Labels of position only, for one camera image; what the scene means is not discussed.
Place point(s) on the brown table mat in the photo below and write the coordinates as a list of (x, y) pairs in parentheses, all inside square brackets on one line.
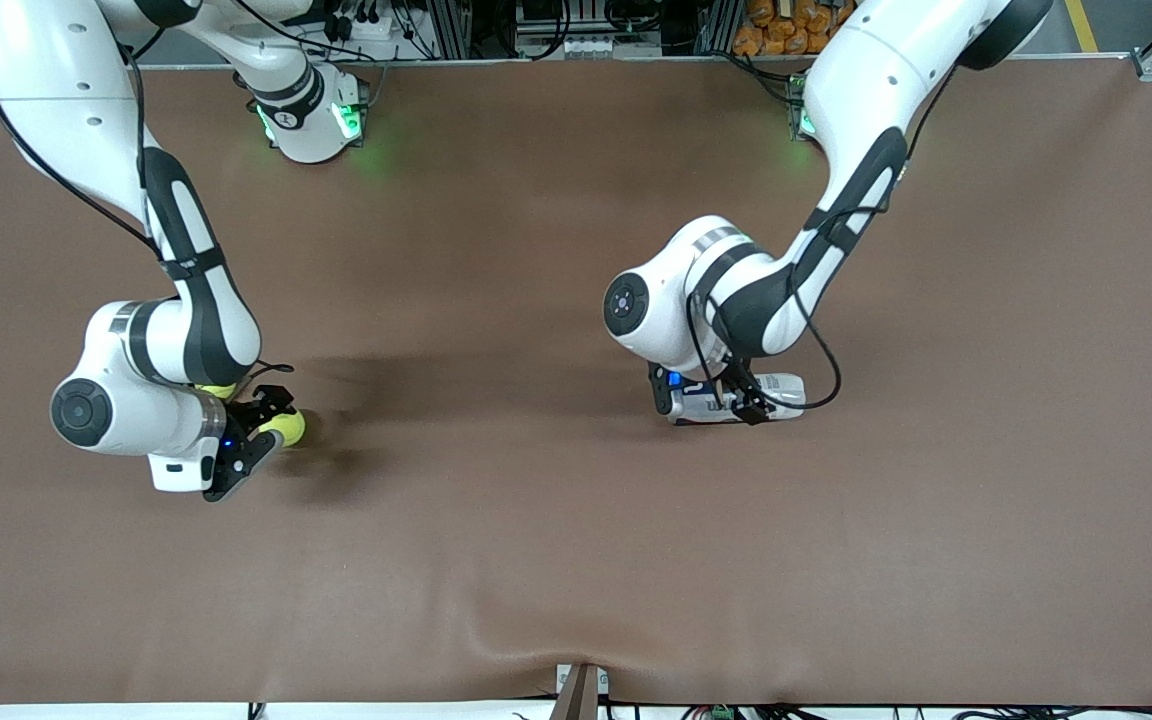
[(576, 550)]

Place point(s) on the green plug connector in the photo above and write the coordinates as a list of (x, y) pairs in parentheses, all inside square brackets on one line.
[(719, 713)]

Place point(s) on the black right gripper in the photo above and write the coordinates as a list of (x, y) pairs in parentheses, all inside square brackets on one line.
[(248, 421)]

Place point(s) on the yellow tennis ball small mark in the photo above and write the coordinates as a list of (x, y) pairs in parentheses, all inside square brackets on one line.
[(291, 428)]

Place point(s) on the tennis ball Roland Garros print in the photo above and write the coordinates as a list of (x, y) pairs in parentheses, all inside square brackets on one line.
[(216, 391)]

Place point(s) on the silver Wilson tennis ball can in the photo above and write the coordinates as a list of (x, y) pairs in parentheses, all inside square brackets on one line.
[(784, 392)]

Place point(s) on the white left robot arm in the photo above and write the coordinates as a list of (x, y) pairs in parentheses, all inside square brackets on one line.
[(866, 100)]

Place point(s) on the white power strip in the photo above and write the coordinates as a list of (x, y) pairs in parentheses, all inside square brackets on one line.
[(376, 28)]

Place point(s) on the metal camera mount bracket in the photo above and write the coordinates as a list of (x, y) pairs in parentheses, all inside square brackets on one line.
[(576, 700)]

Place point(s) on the bag of orange items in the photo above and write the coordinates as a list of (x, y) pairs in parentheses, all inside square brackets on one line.
[(776, 25)]

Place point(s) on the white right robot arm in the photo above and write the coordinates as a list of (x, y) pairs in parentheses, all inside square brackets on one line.
[(66, 100)]

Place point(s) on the aluminium frame post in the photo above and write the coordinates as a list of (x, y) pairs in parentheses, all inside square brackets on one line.
[(448, 25), (716, 25)]

